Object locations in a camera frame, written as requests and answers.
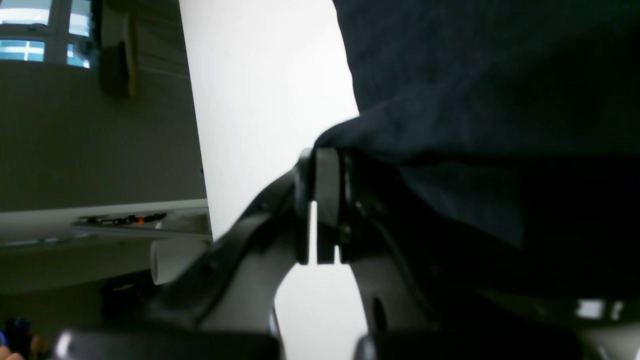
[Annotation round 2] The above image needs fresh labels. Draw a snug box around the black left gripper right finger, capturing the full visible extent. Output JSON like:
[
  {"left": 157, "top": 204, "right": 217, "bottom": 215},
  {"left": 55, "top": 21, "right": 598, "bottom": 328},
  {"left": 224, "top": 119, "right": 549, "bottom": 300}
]
[{"left": 316, "top": 148, "right": 639, "bottom": 360}]

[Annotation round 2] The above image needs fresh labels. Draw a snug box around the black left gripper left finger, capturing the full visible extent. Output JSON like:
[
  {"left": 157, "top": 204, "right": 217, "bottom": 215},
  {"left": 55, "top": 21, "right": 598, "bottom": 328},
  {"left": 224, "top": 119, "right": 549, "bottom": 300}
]
[{"left": 54, "top": 149, "right": 315, "bottom": 360}]

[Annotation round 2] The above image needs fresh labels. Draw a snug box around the black T-shirt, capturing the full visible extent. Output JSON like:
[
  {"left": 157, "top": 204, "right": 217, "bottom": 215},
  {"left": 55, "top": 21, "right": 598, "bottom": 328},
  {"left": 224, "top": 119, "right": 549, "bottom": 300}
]
[{"left": 317, "top": 0, "right": 640, "bottom": 298}]

